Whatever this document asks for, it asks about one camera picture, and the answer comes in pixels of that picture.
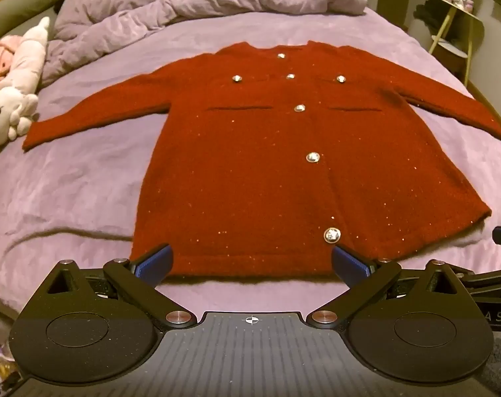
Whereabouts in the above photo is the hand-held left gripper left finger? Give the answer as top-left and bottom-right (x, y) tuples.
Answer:
(30, 243), (195, 330)

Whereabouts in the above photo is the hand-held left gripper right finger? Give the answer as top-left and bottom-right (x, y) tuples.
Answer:
(307, 245), (477, 328)

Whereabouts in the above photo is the red coat with silver buttons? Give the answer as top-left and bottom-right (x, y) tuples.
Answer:
(22, 40), (501, 284)

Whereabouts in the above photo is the grey fuzzy cloth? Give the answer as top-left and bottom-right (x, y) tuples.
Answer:
(477, 332), (501, 394)

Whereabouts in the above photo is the yellow metal side table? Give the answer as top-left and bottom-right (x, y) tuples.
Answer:
(429, 0), (484, 88)

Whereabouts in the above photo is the white unicorn plush toy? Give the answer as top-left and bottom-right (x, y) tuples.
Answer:
(0, 17), (51, 154)

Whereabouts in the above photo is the olive green headboard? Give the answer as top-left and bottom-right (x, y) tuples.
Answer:
(0, 0), (67, 47)

